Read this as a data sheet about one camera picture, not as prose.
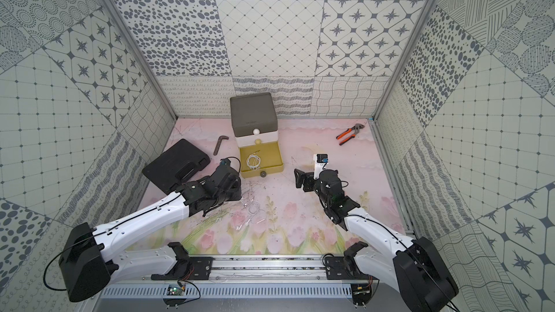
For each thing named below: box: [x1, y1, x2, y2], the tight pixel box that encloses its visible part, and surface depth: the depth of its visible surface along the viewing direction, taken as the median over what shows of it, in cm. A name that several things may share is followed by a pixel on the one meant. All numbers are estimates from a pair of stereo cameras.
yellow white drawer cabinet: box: [229, 92, 279, 148], surface depth 97 cm
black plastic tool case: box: [141, 138, 212, 195], surface depth 97 cm
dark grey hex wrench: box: [213, 135, 230, 156], surface depth 110 cm
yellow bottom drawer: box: [238, 141, 285, 179], surface depth 105 cm
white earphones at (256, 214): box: [235, 198, 267, 231], surface depth 88 cm
